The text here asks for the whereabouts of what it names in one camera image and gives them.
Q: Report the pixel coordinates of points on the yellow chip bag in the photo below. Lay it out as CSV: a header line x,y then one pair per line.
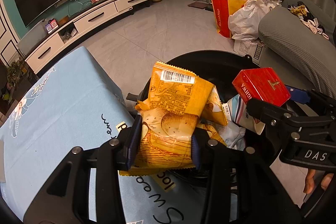
x,y
173,98

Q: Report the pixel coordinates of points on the blue floral blanket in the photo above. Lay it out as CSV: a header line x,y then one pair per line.
x,y
65,98

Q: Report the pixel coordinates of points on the red yellow shopping bag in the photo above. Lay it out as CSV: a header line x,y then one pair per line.
x,y
221,16

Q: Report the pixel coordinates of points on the grey sofa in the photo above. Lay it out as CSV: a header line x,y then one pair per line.
x,y
294,43

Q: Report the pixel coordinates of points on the pile of socks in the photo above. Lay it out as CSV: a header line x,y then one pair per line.
x,y
309,19

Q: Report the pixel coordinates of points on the large white plastic bag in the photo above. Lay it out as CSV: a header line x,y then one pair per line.
x,y
246,22

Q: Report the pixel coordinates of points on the dark floor mat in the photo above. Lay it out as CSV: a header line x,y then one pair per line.
x,y
199,5

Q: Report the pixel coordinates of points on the black plastic bucket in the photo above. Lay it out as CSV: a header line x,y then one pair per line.
x,y
210,61

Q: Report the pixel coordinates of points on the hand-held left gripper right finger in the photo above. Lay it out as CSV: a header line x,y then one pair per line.
x,y
196,151

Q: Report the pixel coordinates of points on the printed cardboard box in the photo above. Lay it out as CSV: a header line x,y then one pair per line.
x,y
249,49

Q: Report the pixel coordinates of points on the white television cabinet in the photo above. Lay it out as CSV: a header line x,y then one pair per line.
x,y
99,16

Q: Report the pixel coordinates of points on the person's right hand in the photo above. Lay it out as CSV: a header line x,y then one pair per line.
x,y
310,182

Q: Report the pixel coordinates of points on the cluster of potted plants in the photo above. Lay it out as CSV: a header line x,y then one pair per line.
x,y
15,73

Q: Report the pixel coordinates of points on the light blue bag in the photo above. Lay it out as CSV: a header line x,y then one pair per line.
x,y
231,134

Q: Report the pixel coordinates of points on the red cardboard box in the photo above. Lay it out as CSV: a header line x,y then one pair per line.
x,y
260,85

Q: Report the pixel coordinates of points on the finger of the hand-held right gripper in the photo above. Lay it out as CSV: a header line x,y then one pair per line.
x,y
283,121
296,94

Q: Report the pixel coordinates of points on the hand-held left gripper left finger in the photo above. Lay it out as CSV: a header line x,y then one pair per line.
x,y
132,142

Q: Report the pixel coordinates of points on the striped paper cup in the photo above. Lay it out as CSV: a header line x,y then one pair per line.
x,y
239,111

